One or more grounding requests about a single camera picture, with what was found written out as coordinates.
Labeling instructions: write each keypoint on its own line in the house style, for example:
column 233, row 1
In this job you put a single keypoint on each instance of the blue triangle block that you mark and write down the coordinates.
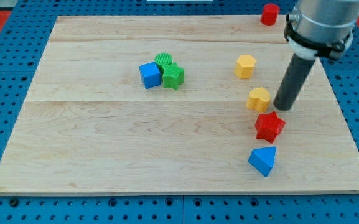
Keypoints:
column 263, row 159

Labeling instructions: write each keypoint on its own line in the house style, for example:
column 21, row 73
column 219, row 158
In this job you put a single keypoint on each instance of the green star block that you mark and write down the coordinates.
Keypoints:
column 173, row 76

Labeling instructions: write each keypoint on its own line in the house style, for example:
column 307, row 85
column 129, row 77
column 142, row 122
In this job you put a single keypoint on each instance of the yellow heart block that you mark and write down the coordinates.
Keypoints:
column 258, row 99

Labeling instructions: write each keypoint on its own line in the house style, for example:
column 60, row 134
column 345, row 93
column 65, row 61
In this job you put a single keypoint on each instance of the green cylinder block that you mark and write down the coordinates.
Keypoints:
column 163, row 59

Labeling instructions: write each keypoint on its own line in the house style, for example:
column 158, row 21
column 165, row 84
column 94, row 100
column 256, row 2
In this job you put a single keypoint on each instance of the red cylinder block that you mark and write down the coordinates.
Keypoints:
column 269, row 14

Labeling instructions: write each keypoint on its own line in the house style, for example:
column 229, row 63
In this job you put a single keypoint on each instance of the wooden board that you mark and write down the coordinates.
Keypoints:
column 88, row 126

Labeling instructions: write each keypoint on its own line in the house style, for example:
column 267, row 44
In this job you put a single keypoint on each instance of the red star block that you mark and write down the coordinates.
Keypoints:
column 269, row 126

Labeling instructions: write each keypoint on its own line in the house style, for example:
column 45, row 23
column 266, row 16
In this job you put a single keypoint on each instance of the blue cube block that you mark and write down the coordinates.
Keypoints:
column 150, row 75

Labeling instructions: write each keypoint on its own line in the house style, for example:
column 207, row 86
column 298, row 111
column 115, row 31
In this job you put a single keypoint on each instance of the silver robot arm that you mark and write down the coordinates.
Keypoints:
column 321, row 28

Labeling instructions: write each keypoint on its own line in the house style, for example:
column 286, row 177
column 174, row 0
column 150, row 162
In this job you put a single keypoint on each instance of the yellow hexagon block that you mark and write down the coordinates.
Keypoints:
column 245, row 66

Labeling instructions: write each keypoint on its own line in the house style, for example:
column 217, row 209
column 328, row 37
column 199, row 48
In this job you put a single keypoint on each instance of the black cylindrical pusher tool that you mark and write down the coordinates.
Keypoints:
column 292, row 82

